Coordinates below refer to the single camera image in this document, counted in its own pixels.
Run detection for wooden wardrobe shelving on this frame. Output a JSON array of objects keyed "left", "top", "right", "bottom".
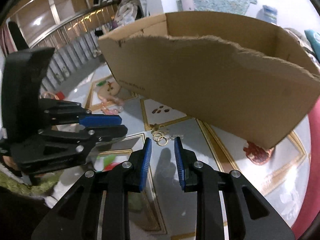
[{"left": 0, "top": 0, "right": 141, "bottom": 66}]

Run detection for small silver spring clip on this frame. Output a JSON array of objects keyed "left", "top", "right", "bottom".
[{"left": 169, "top": 134, "right": 184, "bottom": 140}]

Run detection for blue water jug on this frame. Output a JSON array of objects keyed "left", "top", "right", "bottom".
[{"left": 257, "top": 5, "right": 278, "bottom": 25}]

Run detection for red paper bag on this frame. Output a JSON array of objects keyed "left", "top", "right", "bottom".
[{"left": 55, "top": 92, "right": 65, "bottom": 100}]

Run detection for teal blue pillow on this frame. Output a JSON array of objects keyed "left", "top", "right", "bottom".
[{"left": 304, "top": 29, "right": 320, "bottom": 55}]

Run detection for gold hoop earrings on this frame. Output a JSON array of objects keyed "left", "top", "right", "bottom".
[{"left": 150, "top": 124, "right": 170, "bottom": 147}]

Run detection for pink floral blanket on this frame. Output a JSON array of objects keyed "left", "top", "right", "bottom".
[{"left": 291, "top": 100, "right": 320, "bottom": 233}]

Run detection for brown cardboard box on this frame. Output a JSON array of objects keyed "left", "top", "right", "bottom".
[{"left": 98, "top": 11, "right": 319, "bottom": 148}]

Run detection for pink bead bracelet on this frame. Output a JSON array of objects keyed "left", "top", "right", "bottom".
[{"left": 98, "top": 97, "right": 126, "bottom": 116}]

